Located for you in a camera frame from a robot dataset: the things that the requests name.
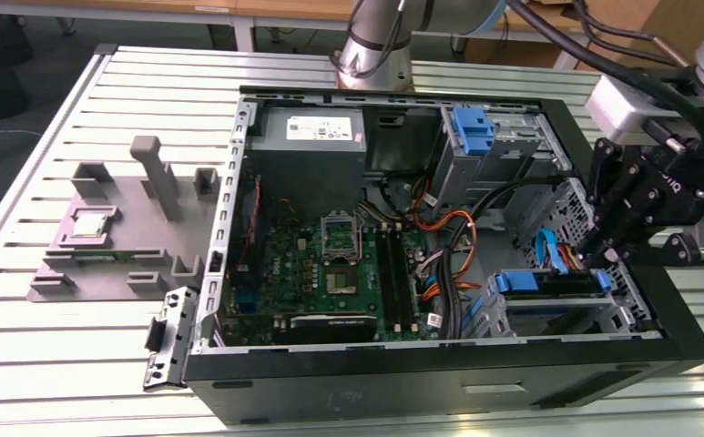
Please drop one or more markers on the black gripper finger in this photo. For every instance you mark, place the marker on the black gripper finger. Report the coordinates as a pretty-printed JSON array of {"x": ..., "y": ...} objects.
[
  {"x": 639, "y": 232},
  {"x": 614, "y": 191}
]

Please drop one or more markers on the hard disk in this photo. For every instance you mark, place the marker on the hard disk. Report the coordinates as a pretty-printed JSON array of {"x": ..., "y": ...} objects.
[{"x": 519, "y": 281}]

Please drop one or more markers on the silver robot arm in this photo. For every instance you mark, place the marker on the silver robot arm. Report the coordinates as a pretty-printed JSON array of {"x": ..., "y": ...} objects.
[{"x": 376, "y": 64}]

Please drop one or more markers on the metal disk bay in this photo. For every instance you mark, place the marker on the metal disk bay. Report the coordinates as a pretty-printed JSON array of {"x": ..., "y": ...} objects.
[{"x": 559, "y": 302}]

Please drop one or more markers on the tall metal drive cage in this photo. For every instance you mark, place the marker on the tall metal drive cage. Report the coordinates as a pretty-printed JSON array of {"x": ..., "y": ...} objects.
[{"x": 467, "y": 173}]

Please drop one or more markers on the blue drive bay latch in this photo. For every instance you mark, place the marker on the blue drive bay latch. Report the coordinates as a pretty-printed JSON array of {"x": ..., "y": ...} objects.
[{"x": 473, "y": 132}]

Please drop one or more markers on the brown wooden cabinet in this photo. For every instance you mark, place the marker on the brown wooden cabinet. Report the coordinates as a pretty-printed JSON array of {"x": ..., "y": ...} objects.
[{"x": 674, "y": 18}]

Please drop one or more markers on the black RAM slot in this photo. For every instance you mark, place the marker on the black RAM slot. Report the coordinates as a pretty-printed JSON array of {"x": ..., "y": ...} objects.
[
  {"x": 391, "y": 277},
  {"x": 407, "y": 277}
]

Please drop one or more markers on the CPU socket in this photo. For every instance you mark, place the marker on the CPU socket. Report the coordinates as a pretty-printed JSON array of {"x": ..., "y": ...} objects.
[{"x": 343, "y": 280}]

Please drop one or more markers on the grey power supply unit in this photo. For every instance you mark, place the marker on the grey power supply unit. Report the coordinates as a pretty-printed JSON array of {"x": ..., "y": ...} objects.
[{"x": 303, "y": 177}]

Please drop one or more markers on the black PC case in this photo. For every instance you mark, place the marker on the black PC case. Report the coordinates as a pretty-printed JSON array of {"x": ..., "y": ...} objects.
[{"x": 388, "y": 387}]

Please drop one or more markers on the black graphics card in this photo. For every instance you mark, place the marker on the black graphics card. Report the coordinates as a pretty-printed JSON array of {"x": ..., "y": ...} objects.
[{"x": 328, "y": 325}]

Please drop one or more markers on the green motherboard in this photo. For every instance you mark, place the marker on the green motherboard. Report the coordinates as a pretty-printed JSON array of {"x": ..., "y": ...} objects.
[{"x": 279, "y": 246}]

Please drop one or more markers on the grey parts rack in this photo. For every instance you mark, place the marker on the grey parts rack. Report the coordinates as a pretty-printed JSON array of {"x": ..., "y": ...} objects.
[{"x": 145, "y": 232}]

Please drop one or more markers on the grey hinged slot retainer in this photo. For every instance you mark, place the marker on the grey hinged slot retainer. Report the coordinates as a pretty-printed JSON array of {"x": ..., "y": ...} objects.
[{"x": 176, "y": 346}]

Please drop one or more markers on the green RAM stick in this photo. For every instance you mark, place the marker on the green RAM stick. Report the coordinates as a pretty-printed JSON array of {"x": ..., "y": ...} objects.
[{"x": 105, "y": 258}]

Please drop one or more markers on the silver CPU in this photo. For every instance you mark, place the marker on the silver CPU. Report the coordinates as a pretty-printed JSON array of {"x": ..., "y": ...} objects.
[{"x": 90, "y": 224}]

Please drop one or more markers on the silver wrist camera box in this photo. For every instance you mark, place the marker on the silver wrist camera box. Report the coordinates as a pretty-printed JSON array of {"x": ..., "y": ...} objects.
[{"x": 622, "y": 109}]

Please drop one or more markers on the wooden desk white frame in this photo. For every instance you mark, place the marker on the wooden desk white frame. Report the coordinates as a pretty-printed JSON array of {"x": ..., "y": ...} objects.
[{"x": 145, "y": 4}]

